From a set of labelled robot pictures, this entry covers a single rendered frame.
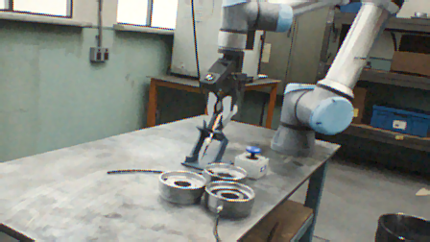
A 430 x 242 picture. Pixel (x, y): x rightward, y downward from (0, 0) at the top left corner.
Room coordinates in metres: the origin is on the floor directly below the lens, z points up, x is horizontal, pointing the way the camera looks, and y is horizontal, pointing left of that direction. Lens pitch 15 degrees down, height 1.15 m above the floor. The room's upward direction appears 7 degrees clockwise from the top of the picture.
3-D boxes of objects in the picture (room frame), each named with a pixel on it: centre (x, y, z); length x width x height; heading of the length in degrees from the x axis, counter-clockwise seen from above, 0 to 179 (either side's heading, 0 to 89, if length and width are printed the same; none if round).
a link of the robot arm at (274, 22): (1.17, -0.17, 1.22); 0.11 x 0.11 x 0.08; 17
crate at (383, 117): (3.96, -2.05, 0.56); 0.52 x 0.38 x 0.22; 58
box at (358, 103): (4.20, -1.57, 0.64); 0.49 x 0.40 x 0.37; 66
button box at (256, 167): (1.04, -0.17, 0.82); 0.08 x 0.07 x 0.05; 151
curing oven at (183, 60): (3.50, -0.17, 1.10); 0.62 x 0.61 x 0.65; 151
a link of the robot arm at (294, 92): (1.33, -0.35, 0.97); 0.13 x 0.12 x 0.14; 17
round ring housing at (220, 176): (0.92, -0.09, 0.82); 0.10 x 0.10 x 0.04
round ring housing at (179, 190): (0.83, 0.01, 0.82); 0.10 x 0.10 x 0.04
